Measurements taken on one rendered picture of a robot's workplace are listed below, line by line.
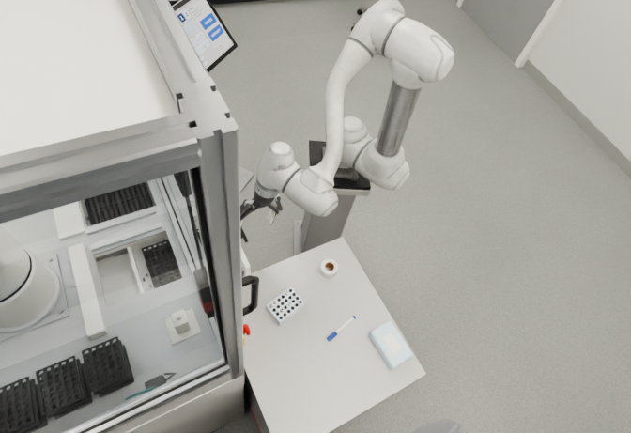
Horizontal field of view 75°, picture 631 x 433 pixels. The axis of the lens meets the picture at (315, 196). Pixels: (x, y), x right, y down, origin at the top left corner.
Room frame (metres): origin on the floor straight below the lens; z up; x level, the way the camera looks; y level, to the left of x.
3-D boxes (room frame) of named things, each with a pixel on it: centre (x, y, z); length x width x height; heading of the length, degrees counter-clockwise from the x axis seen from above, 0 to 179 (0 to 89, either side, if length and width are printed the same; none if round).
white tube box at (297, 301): (0.56, 0.01, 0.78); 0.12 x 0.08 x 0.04; 143
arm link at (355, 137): (1.30, -0.09, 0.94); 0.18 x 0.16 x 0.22; 60
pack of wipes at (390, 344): (0.50, -0.39, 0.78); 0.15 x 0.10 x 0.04; 41
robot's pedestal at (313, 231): (1.30, -0.08, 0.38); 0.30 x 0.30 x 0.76; 13
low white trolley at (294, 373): (0.50, -0.12, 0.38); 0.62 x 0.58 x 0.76; 39
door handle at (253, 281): (0.31, 0.09, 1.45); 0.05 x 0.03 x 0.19; 129
